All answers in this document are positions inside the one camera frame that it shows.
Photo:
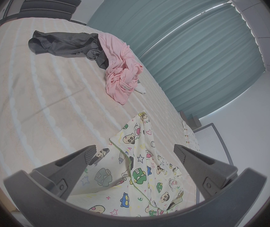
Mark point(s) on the white and grey garment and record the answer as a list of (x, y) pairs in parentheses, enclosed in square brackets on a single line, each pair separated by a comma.
[(141, 89)]

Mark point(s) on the white printed pillow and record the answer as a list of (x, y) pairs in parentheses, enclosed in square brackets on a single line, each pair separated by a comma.
[(191, 136)]

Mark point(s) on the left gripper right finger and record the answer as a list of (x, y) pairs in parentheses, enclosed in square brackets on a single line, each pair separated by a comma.
[(203, 174)]

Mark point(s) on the bed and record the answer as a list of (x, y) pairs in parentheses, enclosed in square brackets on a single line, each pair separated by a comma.
[(42, 91)]

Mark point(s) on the white printed pyjama top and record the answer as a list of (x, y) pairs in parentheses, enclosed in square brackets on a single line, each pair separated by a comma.
[(135, 169)]

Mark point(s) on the grey bedside table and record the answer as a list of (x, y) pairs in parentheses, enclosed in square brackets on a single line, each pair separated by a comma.
[(189, 119)]

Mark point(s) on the pink garment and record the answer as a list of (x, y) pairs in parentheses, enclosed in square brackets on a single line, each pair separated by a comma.
[(116, 63)]

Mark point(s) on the black garment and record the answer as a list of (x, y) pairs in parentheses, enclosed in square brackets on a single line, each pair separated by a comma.
[(61, 44)]

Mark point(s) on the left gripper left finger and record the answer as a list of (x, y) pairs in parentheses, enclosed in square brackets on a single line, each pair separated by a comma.
[(61, 174)]

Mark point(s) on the black chest of drawers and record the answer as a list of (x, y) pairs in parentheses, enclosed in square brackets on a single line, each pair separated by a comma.
[(49, 6)]

